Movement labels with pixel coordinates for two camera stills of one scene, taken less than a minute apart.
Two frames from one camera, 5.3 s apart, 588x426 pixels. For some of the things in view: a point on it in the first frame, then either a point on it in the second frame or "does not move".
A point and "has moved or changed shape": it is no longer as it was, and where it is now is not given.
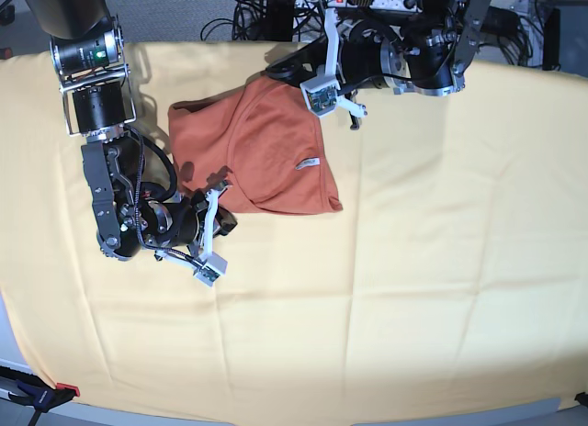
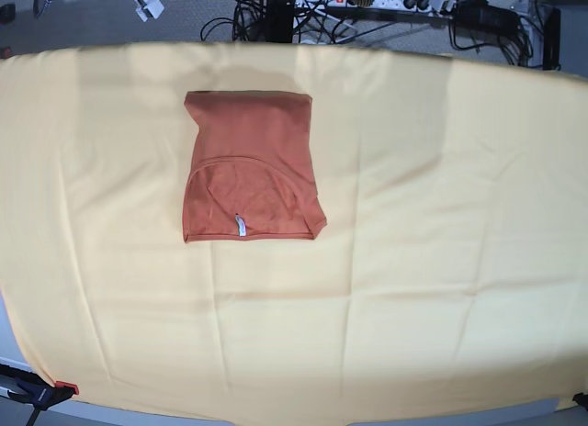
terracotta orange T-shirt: x=262 y=140 has moved or changed shape
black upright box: x=551 y=34 does not move
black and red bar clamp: x=36 y=394 does not move
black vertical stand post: x=278 y=25 does not move
